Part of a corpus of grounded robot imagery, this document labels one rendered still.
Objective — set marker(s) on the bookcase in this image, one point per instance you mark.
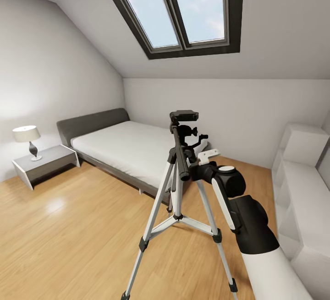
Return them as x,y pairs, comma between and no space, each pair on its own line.
302,206

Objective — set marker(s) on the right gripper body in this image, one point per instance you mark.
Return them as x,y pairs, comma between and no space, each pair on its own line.
197,172

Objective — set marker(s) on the fixed window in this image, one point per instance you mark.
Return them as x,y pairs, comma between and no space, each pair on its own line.
184,28

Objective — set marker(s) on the bed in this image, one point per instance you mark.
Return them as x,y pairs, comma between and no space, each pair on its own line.
135,152

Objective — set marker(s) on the camera tripod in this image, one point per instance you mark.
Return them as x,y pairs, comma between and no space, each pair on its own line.
178,158

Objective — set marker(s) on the nightstand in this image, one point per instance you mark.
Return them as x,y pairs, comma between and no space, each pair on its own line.
52,159

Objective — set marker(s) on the table lamp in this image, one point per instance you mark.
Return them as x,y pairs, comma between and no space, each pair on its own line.
28,134

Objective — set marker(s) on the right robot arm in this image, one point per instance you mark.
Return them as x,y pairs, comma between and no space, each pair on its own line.
271,274

